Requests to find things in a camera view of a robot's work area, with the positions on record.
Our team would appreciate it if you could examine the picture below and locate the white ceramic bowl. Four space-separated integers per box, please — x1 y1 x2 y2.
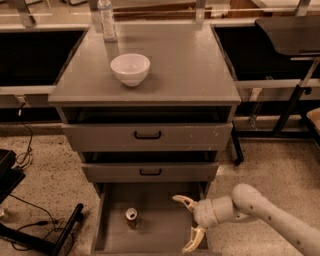
110 53 151 86

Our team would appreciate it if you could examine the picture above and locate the grey drawer cabinet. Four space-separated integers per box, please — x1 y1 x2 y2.
49 23 240 191

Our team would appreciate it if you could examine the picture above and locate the black cable on floor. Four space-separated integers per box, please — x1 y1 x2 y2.
8 193 76 252

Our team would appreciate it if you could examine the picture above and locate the grey drawer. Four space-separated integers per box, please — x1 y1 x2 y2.
62 124 232 152
82 162 218 183
91 182 222 256

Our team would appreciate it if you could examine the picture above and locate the grey top drawer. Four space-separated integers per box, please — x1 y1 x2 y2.
62 124 232 152

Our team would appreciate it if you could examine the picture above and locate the orange soda can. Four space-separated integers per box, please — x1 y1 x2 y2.
125 208 139 229

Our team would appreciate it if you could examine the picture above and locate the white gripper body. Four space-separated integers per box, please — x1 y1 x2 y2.
193 196 238 228

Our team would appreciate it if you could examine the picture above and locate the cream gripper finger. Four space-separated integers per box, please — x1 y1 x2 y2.
172 195 197 212
182 226 206 254

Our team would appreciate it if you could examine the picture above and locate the grey bottom drawer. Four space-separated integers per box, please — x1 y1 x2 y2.
91 182 222 256

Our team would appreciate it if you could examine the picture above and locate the black hanging cable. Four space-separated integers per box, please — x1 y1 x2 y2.
15 101 35 170

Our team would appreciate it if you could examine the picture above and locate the black stand base left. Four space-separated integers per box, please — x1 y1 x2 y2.
0 149 83 256

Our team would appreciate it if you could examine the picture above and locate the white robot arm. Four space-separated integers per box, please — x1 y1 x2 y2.
172 184 320 256

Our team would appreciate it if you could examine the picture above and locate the grey middle drawer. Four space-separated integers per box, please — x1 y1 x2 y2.
82 162 218 183

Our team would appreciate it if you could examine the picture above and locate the clear plastic water bottle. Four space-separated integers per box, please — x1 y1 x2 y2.
97 0 117 42

